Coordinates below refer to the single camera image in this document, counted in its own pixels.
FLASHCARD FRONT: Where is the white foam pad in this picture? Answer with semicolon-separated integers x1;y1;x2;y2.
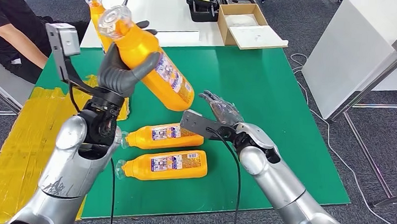
223;13;260;29

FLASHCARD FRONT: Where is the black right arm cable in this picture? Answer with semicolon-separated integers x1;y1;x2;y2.
202;128;245;224

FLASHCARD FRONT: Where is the white box lid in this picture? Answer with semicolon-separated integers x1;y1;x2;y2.
228;23;290;52

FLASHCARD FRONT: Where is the orange detergent bottle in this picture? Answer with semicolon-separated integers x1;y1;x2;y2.
120;120;206;153
94;4;200;113
115;146;209;184
82;0;116;54

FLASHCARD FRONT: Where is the white flat box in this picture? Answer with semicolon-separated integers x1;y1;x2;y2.
153;29;201;49

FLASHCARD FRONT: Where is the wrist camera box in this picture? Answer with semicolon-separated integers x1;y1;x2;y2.
42;22;103;96
179;109;239;142

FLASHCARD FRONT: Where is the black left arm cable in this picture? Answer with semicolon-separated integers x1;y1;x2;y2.
62;82;121;224

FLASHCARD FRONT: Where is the white floor cable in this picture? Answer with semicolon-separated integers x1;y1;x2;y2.
282;53;397;224

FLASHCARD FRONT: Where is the black tool case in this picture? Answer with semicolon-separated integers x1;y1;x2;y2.
185;0;258;25

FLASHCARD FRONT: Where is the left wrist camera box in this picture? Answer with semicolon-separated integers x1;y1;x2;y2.
42;22;103;96

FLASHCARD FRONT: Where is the person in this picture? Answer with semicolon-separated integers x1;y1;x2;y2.
0;0;90;87

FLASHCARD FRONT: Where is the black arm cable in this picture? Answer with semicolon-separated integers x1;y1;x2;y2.
202;128;245;224
62;82;121;224

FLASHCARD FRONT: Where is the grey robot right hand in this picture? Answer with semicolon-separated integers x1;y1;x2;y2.
197;90;246;128

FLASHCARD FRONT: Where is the cardboard box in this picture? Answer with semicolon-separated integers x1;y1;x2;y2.
216;2;270;48

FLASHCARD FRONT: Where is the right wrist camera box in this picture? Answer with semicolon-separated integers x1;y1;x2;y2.
179;109;239;142

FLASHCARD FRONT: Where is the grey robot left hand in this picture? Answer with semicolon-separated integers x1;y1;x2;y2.
96;18;162;99

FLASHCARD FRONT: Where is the yellow plastic sheet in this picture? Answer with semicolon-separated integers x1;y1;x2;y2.
0;71;132;224

